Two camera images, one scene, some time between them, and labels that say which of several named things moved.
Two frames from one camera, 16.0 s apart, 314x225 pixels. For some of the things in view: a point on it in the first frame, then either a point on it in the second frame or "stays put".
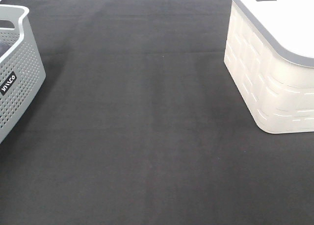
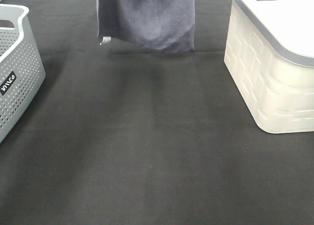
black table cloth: (139, 121) stays put
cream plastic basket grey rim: (269, 55) stays put
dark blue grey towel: (4, 47) -> (160, 20)
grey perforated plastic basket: (22, 74) stays put
